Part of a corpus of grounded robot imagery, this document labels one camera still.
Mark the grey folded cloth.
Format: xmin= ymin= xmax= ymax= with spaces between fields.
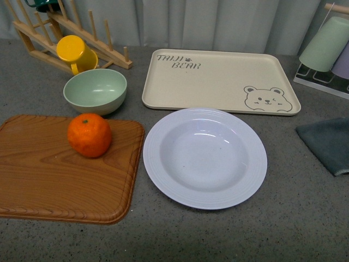
xmin=296 ymin=117 xmax=348 ymax=176

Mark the orange mandarin fruit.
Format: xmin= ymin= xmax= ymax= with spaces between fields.
xmin=67 ymin=113 xmax=112 ymax=158

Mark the beige bear tray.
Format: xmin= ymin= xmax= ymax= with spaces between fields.
xmin=142 ymin=49 xmax=301 ymax=116

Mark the white cup holder rack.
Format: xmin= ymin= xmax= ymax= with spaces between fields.
xmin=294 ymin=3 xmax=348 ymax=99

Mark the dark green mug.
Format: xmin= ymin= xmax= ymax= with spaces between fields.
xmin=25 ymin=0 xmax=60 ymax=13

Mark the purple cup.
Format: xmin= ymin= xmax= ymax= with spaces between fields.
xmin=331 ymin=43 xmax=349 ymax=79

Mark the light green cup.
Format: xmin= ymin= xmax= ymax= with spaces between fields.
xmin=299 ymin=17 xmax=348 ymax=72

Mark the wooden cutting board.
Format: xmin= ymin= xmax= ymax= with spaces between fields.
xmin=1 ymin=115 xmax=145 ymax=224

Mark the yellow mug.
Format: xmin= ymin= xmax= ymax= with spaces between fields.
xmin=56 ymin=35 xmax=98 ymax=75

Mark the light green bowl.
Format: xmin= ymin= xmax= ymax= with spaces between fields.
xmin=63 ymin=69 xmax=128 ymax=116

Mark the wooden dish rack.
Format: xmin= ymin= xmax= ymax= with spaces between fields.
xmin=5 ymin=1 xmax=133 ymax=73

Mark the white ridged plate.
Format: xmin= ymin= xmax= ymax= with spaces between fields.
xmin=143 ymin=108 xmax=268 ymax=210

